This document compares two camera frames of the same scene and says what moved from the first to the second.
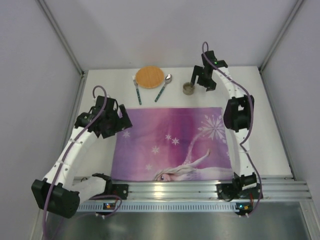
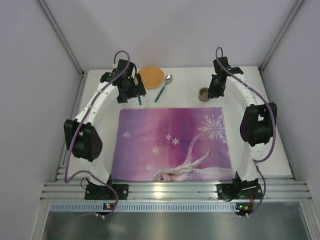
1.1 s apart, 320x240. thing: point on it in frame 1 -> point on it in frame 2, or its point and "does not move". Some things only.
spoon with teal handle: (167, 79) does not move
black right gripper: (198, 72) -> (215, 90)
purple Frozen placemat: (173, 144) does not move
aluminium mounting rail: (273, 188) does not move
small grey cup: (187, 89) -> (203, 95)
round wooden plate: (149, 77) does not move
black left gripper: (122, 120) -> (133, 90)
